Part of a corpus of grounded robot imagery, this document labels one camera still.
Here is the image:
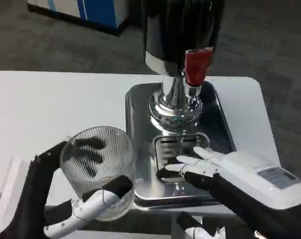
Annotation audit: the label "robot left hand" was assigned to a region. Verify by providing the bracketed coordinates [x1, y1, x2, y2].
[0, 135, 134, 239]

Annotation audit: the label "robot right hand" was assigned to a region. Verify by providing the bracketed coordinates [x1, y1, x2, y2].
[157, 146, 301, 239]

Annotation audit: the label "clear ribbed glass cup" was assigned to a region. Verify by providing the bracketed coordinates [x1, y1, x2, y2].
[59, 126, 136, 222]

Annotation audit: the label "red tap handle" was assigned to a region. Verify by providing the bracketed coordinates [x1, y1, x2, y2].
[184, 46, 214, 87]

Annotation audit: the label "steel drip grid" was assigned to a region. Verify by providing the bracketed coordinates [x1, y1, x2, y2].
[152, 133, 211, 182]

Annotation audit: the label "steel tray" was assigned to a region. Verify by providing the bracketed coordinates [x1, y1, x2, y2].
[125, 81, 237, 210]

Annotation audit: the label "black chrome drink dispenser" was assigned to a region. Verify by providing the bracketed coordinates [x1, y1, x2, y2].
[140, 0, 225, 136]

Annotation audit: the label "blue white cabinet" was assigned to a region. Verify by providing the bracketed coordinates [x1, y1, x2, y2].
[27, 0, 130, 37]

